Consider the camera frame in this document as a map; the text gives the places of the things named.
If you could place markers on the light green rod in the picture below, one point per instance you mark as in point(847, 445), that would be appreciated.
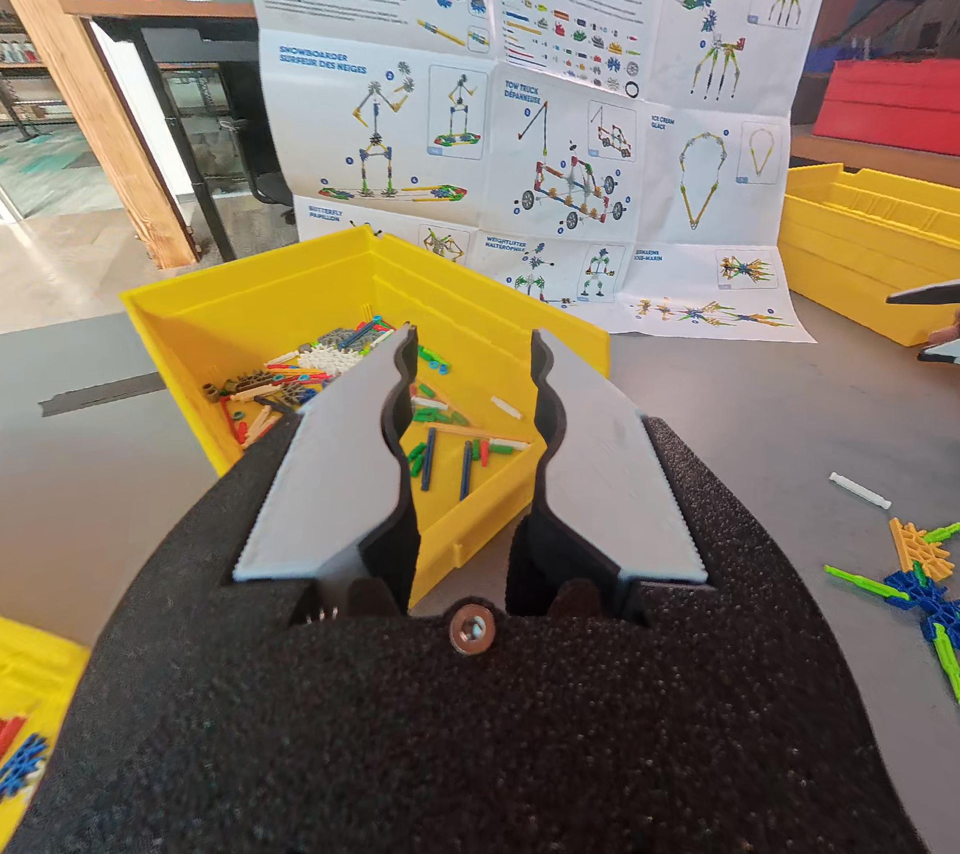
point(862, 580)
point(943, 533)
point(949, 659)

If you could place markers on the dark tape strip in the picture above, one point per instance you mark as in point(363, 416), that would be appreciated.
point(105, 395)

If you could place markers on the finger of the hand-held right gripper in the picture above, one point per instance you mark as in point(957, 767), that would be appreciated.
point(937, 294)
point(946, 353)

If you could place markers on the printed instruction sheet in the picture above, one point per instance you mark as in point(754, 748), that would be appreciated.
point(525, 119)

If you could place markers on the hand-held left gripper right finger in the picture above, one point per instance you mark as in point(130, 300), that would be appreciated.
point(622, 494)

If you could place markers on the yellow plastic bin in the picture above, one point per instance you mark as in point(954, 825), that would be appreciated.
point(37, 674)
point(847, 247)
point(247, 314)

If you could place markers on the wooden beam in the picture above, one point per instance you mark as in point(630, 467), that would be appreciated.
point(90, 82)

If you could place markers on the red box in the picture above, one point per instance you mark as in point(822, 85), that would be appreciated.
point(885, 104)

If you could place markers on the wooden shelf board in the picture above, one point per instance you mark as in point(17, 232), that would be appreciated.
point(862, 149)

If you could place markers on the pile of toy building pieces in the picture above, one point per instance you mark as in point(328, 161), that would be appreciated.
point(322, 359)

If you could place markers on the brown top table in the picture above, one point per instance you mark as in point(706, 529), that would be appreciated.
point(187, 7)

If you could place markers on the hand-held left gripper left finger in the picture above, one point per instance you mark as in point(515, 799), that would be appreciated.
point(322, 494)

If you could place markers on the orange fan connector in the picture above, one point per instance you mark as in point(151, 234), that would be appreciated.
point(919, 547)

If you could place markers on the grey desk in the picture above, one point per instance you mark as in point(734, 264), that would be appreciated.
point(750, 419)

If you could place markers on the white rod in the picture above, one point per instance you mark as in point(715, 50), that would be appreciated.
point(861, 490)

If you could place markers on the dark green short rod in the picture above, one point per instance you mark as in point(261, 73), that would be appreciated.
point(918, 573)

